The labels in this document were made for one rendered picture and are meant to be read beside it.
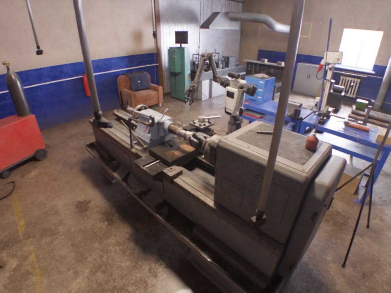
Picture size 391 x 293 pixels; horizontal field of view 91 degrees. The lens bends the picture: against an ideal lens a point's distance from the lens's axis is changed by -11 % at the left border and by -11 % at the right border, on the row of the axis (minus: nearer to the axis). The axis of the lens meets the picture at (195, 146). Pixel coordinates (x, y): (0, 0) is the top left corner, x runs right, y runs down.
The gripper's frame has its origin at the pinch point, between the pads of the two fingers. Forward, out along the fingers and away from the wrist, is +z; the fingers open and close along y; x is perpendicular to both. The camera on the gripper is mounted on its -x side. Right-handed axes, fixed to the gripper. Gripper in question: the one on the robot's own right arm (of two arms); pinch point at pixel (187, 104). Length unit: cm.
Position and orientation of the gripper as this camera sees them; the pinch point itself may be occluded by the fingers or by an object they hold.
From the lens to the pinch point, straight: 272.1
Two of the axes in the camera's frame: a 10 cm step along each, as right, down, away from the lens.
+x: 7.0, 1.9, 6.9
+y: 5.9, 4.0, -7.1
